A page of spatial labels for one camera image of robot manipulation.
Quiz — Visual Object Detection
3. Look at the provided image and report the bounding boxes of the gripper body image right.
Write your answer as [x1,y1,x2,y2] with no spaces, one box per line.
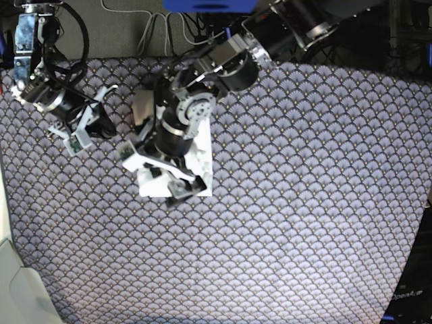
[155,117,193,157]

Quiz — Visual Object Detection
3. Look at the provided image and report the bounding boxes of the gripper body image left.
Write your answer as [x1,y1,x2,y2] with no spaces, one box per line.
[45,89,87,124]

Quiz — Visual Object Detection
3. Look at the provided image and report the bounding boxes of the white printed T-shirt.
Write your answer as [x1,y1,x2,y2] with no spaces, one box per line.
[136,119,213,198]

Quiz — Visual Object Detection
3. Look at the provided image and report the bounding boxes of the blue box overhead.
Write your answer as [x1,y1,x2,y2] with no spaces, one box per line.
[163,0,258,14]

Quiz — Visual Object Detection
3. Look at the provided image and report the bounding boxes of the patterned fan-motif tablecloth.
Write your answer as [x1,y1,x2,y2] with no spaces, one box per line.
[1,58,431,323]

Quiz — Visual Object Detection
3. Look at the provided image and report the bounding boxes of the white cable bundle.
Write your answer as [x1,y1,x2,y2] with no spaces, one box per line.
[101,0,217,57]

